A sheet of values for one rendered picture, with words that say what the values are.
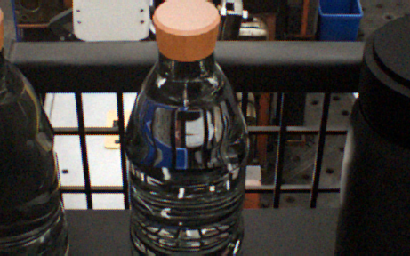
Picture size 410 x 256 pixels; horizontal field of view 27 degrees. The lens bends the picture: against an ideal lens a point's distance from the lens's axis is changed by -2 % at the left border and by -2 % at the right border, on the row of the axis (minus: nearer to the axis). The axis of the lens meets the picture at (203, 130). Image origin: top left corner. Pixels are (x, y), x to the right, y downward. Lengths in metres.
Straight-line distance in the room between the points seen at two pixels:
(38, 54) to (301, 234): 0.20
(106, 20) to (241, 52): 0.65
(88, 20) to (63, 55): 0.64
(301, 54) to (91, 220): 0.18
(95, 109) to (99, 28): 0.21
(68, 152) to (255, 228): 0.73
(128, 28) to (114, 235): 0.62
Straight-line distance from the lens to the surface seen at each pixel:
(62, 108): 1.35
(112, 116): 1.32
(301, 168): 1.69
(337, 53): 0.52
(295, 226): 0.58
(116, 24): 1.16
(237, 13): 1.16
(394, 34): 0.44
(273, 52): 0.52
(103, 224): 0.58
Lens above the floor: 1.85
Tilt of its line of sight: 41 degrees down
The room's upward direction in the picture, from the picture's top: 1 degrees clockwise
